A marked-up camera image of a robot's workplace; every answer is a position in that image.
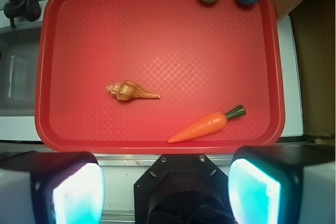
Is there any grey toy sink basin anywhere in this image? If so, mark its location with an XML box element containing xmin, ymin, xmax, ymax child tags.
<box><xmin>1</xmin><ymin>22</ymin><xmax>41</xmax><ymax>142</ymax></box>

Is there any orange toy carrot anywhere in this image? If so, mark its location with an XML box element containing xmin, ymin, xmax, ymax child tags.
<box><xmin>167</xmin><ymin>105</ymin><xmax>246</xmax><ymax>143</ymax></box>

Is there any tan conch seashell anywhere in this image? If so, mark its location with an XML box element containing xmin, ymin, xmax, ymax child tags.
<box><xmin>106</xmin><ymin>80</ymin><xmax>161</xmax><ymax>101</ymax></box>

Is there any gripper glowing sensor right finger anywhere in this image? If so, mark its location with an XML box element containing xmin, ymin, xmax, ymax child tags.
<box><xmin>228</xmin><ymin>145</ymin><xmax>335</xmax><ymax>223</ymax></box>

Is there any brown cardboard panel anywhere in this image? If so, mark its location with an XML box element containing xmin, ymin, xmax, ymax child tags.
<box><xmin>273</xmin><ymin>0</ymin><xmax>335</xmax><ymax>138</ymax></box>

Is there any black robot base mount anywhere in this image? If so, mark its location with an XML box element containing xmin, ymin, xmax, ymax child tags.
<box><xmin>134</xmin><ymin>154</ymin><xmax>235</xmax><ymax>223</ymax></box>

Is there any red plastic tray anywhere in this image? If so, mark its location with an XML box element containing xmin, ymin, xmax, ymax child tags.
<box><xmin>35</xmin><ymin>0</ymin><xmax>285</xmax><ymax>154</ymax></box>

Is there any grey toy faucet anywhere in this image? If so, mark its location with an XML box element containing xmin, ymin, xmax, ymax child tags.
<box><xmin>4</xmin><ymin>0</ymin><xmax>41</xmax><ymax>29</ymax></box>

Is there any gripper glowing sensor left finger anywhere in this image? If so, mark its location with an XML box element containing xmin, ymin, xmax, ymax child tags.
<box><xmin>1</xmin><ymin>151</ymin><xmax>105</xmax><ymax>223</ymax></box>

